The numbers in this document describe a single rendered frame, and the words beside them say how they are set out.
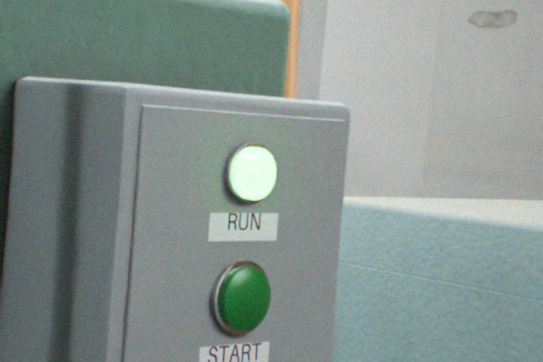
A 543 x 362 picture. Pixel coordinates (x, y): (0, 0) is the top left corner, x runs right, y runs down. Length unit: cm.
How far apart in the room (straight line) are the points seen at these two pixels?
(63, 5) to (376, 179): 236
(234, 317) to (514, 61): 240
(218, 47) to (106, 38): 5
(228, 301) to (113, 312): 4
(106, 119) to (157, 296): 6
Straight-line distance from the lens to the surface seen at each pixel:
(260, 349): 42
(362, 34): 271
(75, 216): 39
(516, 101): 277
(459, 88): 285
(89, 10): 44
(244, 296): 40
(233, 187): 40
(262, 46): 49
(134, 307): 38
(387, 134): 279
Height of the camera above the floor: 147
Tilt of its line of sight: 3 degrees down
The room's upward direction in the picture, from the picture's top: 4 degrees clockwise
